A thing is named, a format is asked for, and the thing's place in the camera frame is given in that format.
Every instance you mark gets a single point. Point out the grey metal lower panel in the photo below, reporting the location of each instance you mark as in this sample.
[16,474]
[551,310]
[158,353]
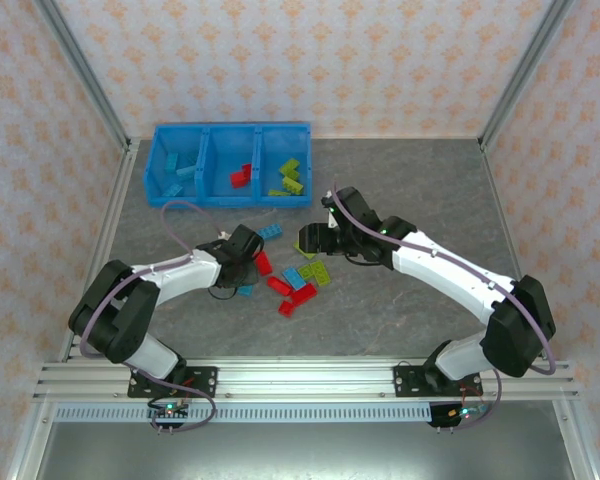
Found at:
[305,452]

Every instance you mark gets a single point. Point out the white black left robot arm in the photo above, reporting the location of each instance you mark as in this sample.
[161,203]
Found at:
[190,277]

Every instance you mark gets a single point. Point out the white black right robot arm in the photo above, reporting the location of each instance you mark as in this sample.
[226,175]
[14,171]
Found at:
[450,280]

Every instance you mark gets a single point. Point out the aluminium side rail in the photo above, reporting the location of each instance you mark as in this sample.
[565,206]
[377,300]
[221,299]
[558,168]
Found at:
[504,220]
[111,220]

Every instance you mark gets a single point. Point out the blue three-compartment plastic bin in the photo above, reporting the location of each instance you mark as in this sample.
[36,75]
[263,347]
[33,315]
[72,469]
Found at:
[180,140]

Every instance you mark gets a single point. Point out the wide aluminium mounting rail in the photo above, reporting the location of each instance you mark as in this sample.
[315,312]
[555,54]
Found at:
[305,380]

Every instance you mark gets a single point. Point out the aluminium lower frame rail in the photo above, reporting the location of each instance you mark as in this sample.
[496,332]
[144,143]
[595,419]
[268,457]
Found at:
[577,445]
[30,445]

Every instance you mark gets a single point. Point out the aluminium frame post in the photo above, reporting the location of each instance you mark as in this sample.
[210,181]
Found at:
[523,75]
[86,75]

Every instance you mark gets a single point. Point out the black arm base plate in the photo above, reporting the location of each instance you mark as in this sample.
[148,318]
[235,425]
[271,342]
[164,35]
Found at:
[405,382]
[205,382]

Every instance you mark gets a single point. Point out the controller board with LEDs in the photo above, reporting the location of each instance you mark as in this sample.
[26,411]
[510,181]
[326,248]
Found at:
[462,412]
[169,411]

